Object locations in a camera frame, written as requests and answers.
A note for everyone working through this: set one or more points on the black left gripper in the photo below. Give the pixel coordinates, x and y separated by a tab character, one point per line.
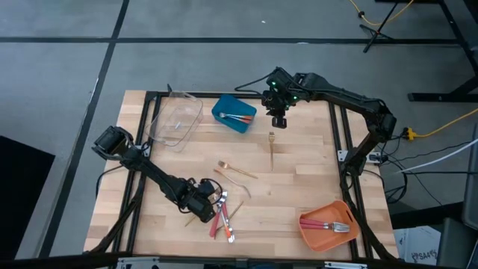
198	200

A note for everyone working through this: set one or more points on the black floor mat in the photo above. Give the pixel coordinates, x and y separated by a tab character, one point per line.
22	194

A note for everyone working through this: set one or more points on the white printed cardboard box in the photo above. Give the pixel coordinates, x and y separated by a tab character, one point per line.
414	243

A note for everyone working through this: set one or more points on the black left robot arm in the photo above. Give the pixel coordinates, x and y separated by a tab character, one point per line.
149	170

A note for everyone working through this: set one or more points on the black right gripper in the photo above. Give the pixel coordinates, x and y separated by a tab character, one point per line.
291	89

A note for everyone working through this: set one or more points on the orange plastic bin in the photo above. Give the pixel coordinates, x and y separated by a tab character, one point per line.
325	243

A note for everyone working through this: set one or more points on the black standing desk frame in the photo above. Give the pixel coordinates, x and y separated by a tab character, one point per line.
440	97

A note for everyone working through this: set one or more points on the dark grey case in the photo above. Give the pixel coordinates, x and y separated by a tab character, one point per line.
455	246

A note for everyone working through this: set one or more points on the clear plastic bin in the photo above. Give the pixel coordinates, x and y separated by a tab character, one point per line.
175	112

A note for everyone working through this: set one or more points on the black frame bracket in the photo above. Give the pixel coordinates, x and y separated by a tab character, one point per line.
170	89

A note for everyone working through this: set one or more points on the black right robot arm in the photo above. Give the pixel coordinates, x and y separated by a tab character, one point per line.
347	97

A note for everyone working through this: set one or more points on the dark grey cabinet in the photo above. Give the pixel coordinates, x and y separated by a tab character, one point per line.
471	179

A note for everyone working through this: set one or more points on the blue plastic bin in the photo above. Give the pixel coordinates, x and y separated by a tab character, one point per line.
231	104

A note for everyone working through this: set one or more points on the gold wooden cutlery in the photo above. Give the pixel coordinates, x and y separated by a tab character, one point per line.
189	222

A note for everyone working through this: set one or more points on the black tripod stand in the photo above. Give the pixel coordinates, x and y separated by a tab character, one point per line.
377	33

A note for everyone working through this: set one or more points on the black front crossbar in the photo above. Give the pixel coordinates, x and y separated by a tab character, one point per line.
201	259

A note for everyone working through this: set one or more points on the black aluminium table frame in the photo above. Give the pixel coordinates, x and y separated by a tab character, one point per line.
207	95

